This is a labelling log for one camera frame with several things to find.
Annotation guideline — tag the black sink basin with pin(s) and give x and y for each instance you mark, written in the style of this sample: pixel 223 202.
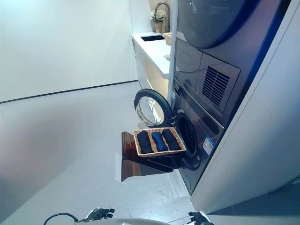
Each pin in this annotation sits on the black sink basin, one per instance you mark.
pixel 152 37

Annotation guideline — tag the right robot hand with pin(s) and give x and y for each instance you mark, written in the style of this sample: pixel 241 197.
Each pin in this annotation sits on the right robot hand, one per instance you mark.
pixel 197 216

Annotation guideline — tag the white flower pot plant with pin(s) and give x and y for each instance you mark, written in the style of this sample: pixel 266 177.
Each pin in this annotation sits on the white flower pot plant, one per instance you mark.
pixel 158 20

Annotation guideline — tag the dark grey washing machine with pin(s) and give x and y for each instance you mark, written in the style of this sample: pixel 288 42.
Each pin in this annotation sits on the dark grey washing machine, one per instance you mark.
pixel 199 140

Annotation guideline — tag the curved metal faucet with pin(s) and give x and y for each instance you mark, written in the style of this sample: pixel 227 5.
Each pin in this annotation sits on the curved metal faucet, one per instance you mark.
pixel 162 14

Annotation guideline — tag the washing machine door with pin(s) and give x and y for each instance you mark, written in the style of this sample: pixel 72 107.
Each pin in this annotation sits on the washing machine door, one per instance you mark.
pixel 152 109

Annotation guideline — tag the blue rolled cloth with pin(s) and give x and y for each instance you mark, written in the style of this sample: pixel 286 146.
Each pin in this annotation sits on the blue rolled cloth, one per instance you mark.
pixel 159 141

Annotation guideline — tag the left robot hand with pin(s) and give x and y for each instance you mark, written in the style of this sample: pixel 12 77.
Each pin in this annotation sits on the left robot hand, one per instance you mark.
pixel 99 213

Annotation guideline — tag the energy label sticker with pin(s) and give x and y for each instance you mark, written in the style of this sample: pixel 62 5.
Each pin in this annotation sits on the energy label sticker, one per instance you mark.
pixel 207 145

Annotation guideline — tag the brown glossy stool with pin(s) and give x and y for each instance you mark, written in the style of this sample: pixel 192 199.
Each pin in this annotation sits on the brown glossy stool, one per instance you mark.
pixel 140 164

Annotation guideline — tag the wicker laundry basket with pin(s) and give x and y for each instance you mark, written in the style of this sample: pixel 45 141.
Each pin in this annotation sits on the wicker laundry basket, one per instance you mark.
pixel 159 141

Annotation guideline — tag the small wicker basket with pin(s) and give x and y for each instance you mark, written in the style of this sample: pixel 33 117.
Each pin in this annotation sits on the small wicker basket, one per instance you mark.
pixel 167 38

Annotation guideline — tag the dark grey dryer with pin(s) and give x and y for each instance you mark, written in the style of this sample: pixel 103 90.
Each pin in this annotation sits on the dark grey dryer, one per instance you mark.
pixel 211 47

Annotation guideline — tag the black rolled cloth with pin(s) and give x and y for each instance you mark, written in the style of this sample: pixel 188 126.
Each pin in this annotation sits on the black rolled cloth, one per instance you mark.
pixel 171 139
pixel 143 141

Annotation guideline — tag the white counter cabinet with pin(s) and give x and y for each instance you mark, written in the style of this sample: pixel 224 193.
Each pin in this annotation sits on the white counter cabinet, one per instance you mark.
pixel 153 61

